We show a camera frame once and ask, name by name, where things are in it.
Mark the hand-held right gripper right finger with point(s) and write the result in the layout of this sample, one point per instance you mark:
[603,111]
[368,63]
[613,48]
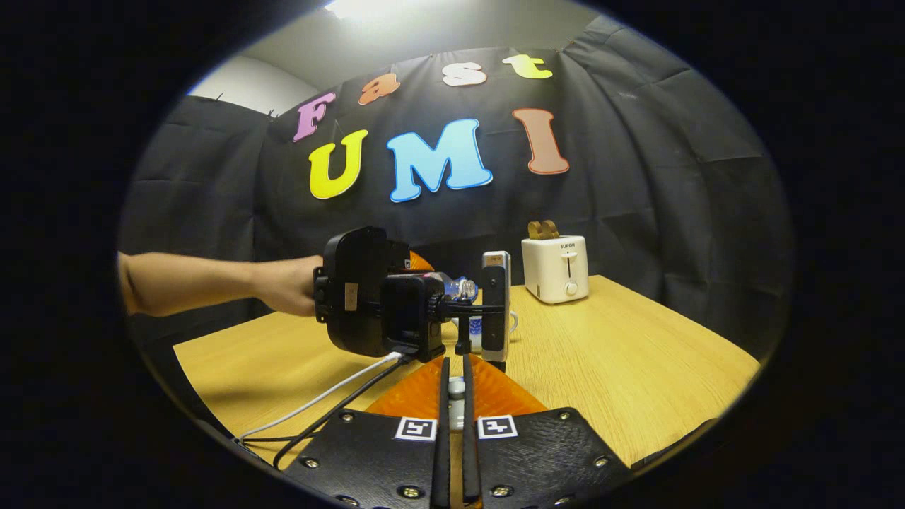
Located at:
[470,466]

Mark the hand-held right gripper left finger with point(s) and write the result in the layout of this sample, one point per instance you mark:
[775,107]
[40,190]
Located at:
[444,466]

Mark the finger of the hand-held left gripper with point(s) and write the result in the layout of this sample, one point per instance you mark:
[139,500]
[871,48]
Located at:
[420,261]

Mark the clear water bottle pink label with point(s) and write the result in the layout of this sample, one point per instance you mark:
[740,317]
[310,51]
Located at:
[459,288]

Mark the white blue-patterned teacup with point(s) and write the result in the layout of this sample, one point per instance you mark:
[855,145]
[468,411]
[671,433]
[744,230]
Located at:
[475,326]

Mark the brown toast slice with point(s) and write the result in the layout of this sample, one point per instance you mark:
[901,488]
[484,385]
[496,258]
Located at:
[535,230]
[551,229]

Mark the white toaster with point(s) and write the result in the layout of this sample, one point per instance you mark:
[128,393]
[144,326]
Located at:
[551,272]

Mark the black backdrop cloth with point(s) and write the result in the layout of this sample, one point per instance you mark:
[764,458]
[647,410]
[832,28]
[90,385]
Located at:
[636,177]

